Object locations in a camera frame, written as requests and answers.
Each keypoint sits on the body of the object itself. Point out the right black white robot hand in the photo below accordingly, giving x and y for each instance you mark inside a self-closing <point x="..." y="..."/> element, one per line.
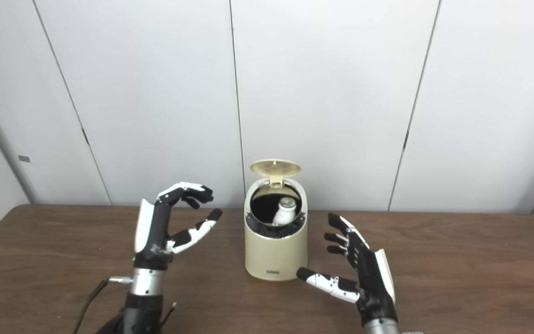
<point x="371" y="283"/>

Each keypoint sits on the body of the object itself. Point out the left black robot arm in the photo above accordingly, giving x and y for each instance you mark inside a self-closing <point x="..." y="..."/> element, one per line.
<point x="144" y="306"/>

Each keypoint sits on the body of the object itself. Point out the cream round bin lid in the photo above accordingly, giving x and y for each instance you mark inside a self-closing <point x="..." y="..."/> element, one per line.
<point x="276" y="168"/>

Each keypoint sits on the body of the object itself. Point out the small white plastic bottle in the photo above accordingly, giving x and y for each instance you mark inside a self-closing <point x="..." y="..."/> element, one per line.
<point x="285" y="212"/>

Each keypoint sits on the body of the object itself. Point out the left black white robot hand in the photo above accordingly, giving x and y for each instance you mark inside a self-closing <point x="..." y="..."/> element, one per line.
<point x="153" y="232"/>

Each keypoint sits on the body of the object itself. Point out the cream-colored round bin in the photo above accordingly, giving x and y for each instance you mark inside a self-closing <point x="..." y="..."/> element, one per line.
<point x="276" y="255"/>

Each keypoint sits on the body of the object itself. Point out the black bin liner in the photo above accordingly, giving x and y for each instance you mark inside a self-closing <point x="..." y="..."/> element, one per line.
<point x="262" y="206"/>

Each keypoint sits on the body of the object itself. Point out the small grey wall tag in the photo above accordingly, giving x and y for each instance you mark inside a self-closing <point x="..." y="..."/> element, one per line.
<point x="24" y="158"/>

